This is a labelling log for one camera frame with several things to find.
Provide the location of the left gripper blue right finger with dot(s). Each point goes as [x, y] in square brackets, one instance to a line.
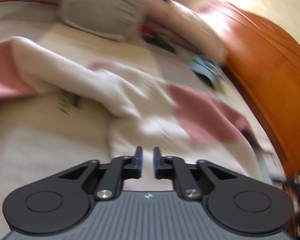
[176, 170]

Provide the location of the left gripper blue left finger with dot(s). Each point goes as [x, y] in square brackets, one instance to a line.
[118, 170]

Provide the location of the pink and white sweater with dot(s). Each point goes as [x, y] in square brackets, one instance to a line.
[149, 111]

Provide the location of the blue baseball cap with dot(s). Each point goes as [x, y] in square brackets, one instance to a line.
[207, 70]

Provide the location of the wooden headboard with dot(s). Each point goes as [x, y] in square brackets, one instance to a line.
[263, 61]

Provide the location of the black phone with flower holder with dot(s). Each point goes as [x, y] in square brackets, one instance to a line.
[157, 40]

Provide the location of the pink floral folded quilt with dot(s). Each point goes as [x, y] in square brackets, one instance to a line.
[189, 30]

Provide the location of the grey cat face cushion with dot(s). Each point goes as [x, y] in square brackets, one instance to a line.
[116, 20]

